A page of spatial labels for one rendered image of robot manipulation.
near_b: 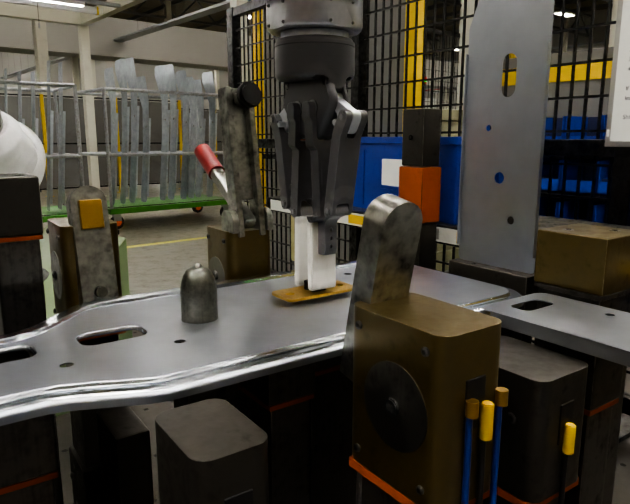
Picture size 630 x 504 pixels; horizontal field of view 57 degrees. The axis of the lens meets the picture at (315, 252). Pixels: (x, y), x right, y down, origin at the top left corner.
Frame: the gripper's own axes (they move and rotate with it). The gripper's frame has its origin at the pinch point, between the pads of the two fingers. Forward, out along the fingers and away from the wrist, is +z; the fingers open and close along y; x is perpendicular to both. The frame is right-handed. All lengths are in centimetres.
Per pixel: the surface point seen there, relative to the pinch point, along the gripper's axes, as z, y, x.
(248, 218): -1.9, -13.1, -0.3
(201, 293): 1.9, 1.6, -13.0
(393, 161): -7.2, -27.3, 35.5
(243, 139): -11.0, -15.3, 0.5
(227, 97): -15.7, -15.0, -1.6
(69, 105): -74, -1221, 254
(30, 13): -231, -1159, 186
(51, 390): 4.7, 8.2, -26.5
